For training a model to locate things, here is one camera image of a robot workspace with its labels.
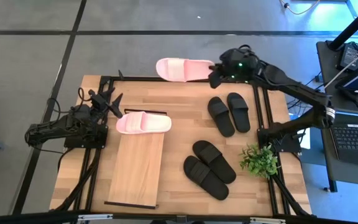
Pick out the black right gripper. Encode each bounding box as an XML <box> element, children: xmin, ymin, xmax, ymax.
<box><xmin>208</xmin><ymin>45</ymin><xmax>261</xmax><ymax>90</ymax></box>

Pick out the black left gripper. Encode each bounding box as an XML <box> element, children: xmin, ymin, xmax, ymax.
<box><xmin>87</xmin><ymin>86</ymin><xmax>124</xmax><ymax>119</ymax></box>

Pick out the pink slide sandal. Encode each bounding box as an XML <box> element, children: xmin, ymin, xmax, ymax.
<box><xmin>155</xmin><ymin>57</ymin><xmax>216</xmax><ymax>83</ymax></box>
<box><xmin>116</xmin><ymin>111</ymin><xmax>173</xmax><ymax>135</ymax></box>

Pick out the black slide sandal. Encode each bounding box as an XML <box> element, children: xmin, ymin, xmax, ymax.
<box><xmin>227</xmin><ymin>92</ymin><xmax>251</xmax><ymax>134</ymax></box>
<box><xmin>183</xmin><ymin>155</ymin><xmax>230</xmax><ymax>201</ymax></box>
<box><xmin>192</xmin><ymin>140</ymin><xmax>237</xmax><ymax>185</ymax></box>
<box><xmin>207</xmin><ymin>96</ymin><xmax>236</xmax><ymax>138</ymax></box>

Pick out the wooden shelf board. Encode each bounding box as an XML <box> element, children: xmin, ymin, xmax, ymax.
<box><xmin>103</xmin><ymin>108</ymin><xmax>168</xmax><ymax>210</ymax></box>

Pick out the green artificial plant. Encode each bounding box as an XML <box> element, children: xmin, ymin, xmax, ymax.
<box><xmin>239</xmin><ymin>142</ymin><xmax>282</xmax><ymax>180</ymax></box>

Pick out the black side table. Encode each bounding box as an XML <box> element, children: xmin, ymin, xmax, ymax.
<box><xmin>318</xmin><ymin>111</ymin><xmax>358</xmax><ymax>192</ymax></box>
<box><xmin>316</xmin><ymin>40</ymin><xmax>358</xmax><ymax>113</ymax></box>

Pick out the black power adapter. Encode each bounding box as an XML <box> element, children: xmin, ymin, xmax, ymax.
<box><xmin>340</xmin><ymin>43</ymin><xmax>358</xmax><ymax>71</ymax></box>

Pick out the black diagonal pole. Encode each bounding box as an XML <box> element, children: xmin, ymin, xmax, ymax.
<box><xmin>328</xmin><ymin>0</ymin><xmax>358</xmax><ymax>51</ymax></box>

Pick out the black laptop with keyboard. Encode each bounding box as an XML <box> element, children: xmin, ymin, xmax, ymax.
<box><xmin>329</xmin><ymin>119</ymin><xmax>358</xmax><ymax>169</ymax></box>

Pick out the black aluminium table frame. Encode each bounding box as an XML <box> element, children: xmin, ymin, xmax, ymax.
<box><xmin>50</xmin><ymin>70</ymin><xmax>313</xmax><ymax>218</ymax></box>

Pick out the yellow floor cable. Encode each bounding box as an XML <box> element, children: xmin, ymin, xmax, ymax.
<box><xmin>280</xmin><ymin>0</ymin><xmax>321</xmax><ymax>16</ymax></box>

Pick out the silver metal bracket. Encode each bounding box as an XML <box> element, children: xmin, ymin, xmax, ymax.
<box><xmin>249</xmin><ymin>217</ymin><xmax>287</xmax><ymax>224</ymax></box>
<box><xmin>78</xmin><ymin>213</ymin><xmax>114</xmax><ymax>222</ymax></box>

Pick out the white cable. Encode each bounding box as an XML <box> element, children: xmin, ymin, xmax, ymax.
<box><xmin>323</xmin><ymin>42</ymin><xmax>358</xmax><ymax>90</ymax></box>

